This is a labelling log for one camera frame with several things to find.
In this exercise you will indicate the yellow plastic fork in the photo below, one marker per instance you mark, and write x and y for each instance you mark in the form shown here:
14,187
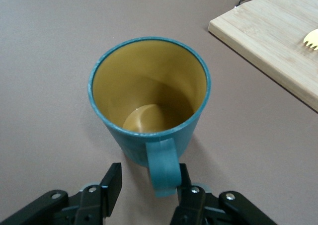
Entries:
313,38

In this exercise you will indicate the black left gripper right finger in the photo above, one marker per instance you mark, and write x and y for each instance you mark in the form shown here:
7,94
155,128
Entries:
198,207

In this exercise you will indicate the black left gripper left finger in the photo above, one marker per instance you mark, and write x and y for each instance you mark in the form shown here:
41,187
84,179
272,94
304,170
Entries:
99,202

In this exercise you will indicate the teal mug yellow inside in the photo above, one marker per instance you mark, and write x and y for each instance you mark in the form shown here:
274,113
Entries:
129,148

